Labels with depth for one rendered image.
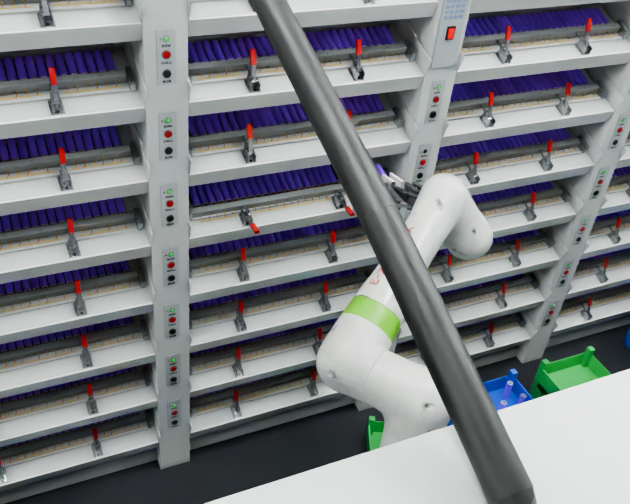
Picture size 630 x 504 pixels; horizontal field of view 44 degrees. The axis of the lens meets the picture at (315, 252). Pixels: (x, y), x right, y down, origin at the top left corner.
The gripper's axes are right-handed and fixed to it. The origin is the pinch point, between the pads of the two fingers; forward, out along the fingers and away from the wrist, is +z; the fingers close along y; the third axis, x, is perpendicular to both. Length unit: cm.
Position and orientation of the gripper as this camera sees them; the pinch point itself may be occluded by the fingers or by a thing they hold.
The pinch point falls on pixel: (392, 182)
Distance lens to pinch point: 207.7
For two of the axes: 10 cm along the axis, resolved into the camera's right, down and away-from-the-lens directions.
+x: -0.1, 8.9, 4.6
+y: -9.1, 1.8, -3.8
